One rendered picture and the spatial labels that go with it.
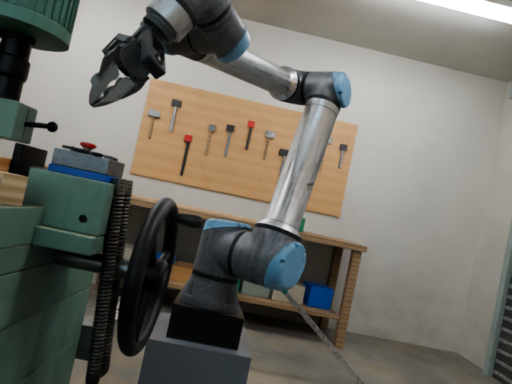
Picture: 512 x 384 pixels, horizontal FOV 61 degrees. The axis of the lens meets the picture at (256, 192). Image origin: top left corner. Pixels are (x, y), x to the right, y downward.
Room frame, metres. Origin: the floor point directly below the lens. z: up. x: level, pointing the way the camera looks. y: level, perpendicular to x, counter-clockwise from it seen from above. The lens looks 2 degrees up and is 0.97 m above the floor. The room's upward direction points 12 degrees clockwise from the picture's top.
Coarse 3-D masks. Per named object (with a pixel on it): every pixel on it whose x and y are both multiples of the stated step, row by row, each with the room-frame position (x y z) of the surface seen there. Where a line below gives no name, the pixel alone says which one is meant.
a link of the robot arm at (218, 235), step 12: (204, 228) 1.38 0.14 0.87; (216, 228) 1.34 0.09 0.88; (228, 228) 1.34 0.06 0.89; (240, 228) 1.35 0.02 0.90; (204, 240) 1.36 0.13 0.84; (216, 240) 1.34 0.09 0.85; (228, 240) 1.32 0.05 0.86; (204, 252) 1.35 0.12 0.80; (216, 252) 1.33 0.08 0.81; (228, 252) 1.30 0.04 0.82; (204, 264) 1.34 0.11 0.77; (216, 264) 1.33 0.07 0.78; (228, 264) 1.31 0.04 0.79; (216, 276) 1.33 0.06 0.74; (228, 276) 1.34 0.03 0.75
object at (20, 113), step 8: (0, 104) 0.78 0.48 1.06; (8, 104) 0.78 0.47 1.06; (16, 104) 0.78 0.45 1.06; (24, 104) 0.80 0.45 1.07; (0, 112) 0.78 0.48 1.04; (8, 112) 0.78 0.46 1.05; (16, 112) 0.78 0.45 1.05; (24, 112) 0.80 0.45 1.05; (32, 112) 0.83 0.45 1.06; (0, 120) 0.78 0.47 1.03; (8, 120) 0.78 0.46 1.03; (16, 120) 0.78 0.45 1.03; (24, 120) 0.81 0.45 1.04; (32, 120) 0.84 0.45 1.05; (0, 128) 0.78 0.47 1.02; (8, 128) 0.78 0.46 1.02; (16, 128) 0.79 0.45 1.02; (24, 128) 0.81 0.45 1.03; (32, 128) 0.84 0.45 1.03; (0, 136) 0.78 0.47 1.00; (8, 136) 0.78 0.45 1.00; (16, 136) 0.79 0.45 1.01; (24, 136) 0.82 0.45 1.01
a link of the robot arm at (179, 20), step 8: (152, 0) 0.85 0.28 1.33; (160, 0) 0.84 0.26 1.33; (168, 0) 0.83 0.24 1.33; (152, 8) 0.83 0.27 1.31; (160, 8) 0.83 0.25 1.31; (168, 8) 0.83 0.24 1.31; (176, 8) 0.84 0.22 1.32; (160, 16) 0.83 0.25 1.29; (168, 16) 0.83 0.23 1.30; (176, 16) 0.84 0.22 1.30; (184, 16) 0.85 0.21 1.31; (168, 24) 0.84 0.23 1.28; (176, 24) 0.84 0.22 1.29; (184, 24) 0.86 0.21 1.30; (192, 24) 0.88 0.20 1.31; (176, 32) 0.85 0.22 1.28; (184, 32) 0.87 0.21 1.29; (176, 40) 0.89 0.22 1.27
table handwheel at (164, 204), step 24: (168, 216) 0.86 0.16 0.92; (144, 240) 0.69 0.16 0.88; (168, 240) 0.92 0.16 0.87; (72, 264) 0.80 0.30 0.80; (96, 264) 0.80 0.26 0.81; (120, 264) 0.80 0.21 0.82; (144, 264) 0.68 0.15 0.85; (168, 264) 0.93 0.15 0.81; (144, 288) 0.80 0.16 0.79; (120, 312) 0.68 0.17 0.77; (144, 312) 0.79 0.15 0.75; (120, 336) 0.70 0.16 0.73; (144, 336) 0.83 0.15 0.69
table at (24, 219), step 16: (0, 208) 0.59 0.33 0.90; (16, 208) 0.63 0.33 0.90; (32, 208) 0.68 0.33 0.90; (0, 224) 0.60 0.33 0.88; (16, 224) 0.64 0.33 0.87; (32, 224) 0.69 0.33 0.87; (0, 240) 0.61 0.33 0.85; (16, 240) 0.65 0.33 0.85; (32, 240) 0.70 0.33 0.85; (48, 240) 0.70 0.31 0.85; (64, 240) 0.70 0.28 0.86; (80, 240) 0.70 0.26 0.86; (96, 240) 0.71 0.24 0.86
